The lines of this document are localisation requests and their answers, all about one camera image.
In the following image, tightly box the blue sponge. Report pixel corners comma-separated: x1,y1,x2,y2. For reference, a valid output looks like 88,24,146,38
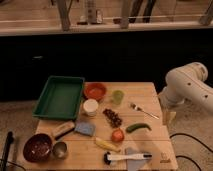
74,122,95,136

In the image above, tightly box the orange bowl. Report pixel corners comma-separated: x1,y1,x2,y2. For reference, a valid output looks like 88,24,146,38
84,82,107,101

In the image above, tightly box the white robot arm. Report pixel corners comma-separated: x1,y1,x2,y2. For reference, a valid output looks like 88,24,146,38
158,62,213,125

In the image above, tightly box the red apple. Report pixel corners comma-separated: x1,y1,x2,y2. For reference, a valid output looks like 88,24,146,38
111,129,124,142

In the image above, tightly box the black cable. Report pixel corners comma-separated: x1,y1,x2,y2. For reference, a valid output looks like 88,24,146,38
169,132,213,171

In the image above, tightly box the small metal cup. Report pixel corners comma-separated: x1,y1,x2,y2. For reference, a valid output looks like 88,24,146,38
52,141,68,159

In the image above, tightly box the dark brown bowl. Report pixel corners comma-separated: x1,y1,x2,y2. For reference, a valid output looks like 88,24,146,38
23,133,52,163

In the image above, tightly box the green plastic cup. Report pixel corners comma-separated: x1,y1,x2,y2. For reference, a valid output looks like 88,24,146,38
112,90,124,105

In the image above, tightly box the white paper cup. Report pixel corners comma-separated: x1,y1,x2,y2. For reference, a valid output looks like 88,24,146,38
83,99,99,116

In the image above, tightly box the black pole stand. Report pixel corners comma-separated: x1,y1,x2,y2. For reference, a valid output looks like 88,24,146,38
0,131,14,171

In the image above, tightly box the green plastic tray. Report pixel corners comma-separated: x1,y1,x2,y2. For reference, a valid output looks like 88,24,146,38
33,76,84,120

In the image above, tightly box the green chili pepper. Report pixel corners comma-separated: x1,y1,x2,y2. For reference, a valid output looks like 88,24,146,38
126,123,152,133

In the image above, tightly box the dark grape bunch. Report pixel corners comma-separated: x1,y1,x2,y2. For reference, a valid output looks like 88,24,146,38
103,109,122,128

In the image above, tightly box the white dish brush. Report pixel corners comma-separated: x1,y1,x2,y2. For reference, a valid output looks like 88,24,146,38
103,152,152,165

